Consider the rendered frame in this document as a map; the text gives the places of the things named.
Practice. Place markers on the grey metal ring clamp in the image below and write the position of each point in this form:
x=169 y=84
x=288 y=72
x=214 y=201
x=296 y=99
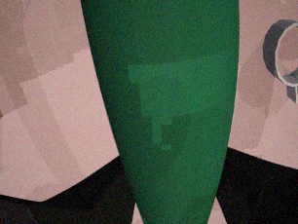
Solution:
x=270 y=56

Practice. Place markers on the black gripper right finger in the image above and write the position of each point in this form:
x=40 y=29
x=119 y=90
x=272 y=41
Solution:
x=254 y=191

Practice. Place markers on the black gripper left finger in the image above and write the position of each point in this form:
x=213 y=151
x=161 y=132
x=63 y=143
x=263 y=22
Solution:
x=104 y=197

